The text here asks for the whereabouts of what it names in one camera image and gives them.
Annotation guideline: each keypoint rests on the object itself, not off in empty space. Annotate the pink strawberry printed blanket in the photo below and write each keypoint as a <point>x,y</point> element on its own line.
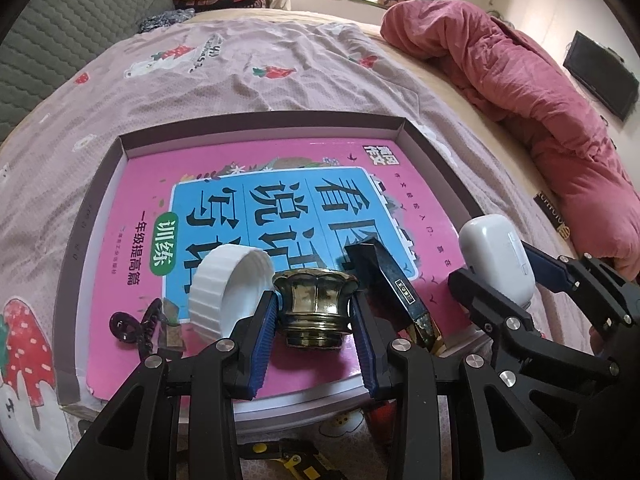
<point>250,100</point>

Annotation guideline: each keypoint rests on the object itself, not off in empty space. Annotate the white earbuds case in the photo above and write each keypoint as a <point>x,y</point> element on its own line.
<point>492,255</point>

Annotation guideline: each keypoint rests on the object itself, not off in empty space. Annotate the beige bed sheet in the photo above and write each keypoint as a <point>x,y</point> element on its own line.
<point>460,105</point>

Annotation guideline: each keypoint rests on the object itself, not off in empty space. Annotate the white plastic lid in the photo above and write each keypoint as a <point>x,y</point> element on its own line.
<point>215,285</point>

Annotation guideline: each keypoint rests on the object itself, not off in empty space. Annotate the grey shallow box tray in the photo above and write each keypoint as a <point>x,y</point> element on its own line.
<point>87,235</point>

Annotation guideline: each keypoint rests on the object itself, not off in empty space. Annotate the black hair claw clip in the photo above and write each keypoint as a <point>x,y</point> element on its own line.
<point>127,327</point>

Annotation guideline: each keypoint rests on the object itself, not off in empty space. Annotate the black block with gold end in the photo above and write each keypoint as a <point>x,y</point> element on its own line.
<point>385,275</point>

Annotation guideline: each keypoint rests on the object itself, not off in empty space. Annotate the pink and blue book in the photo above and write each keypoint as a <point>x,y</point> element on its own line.
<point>150,185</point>

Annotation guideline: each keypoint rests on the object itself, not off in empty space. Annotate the person's right hand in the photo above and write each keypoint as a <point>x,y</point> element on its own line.
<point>596,338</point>

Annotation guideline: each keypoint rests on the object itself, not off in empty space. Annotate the dark packet with gold print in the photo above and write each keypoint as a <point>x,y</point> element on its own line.
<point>550,210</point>

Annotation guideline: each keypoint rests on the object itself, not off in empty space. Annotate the yellow tape measure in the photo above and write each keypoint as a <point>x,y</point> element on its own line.
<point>300,467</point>

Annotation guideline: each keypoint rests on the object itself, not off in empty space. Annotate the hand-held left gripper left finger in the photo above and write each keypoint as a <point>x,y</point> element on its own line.
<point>262,345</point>

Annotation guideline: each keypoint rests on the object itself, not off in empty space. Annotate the pink duvet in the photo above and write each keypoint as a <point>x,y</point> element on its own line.
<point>500,60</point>

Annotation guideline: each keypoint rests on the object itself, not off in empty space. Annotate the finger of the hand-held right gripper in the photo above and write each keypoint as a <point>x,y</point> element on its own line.
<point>545,266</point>
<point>480,305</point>

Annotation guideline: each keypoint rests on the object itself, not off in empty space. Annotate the small brown square block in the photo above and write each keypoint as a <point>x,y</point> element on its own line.
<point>172,337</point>

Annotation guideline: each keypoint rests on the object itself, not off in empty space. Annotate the brass knob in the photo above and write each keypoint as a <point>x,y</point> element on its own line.
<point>312,305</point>

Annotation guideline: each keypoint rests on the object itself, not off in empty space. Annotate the black television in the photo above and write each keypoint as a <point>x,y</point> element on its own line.
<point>600,75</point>

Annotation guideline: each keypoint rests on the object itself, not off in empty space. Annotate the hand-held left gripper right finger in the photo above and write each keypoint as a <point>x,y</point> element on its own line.
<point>365,345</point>

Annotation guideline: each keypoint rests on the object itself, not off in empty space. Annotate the grey quilted sofa cover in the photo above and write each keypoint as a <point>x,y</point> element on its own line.
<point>60,35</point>

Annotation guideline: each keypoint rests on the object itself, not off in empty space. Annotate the red lighter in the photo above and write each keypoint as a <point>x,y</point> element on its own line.
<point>382,417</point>

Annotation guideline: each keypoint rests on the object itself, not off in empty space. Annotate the blue patterned cloth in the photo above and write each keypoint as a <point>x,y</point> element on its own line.
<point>165,19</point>

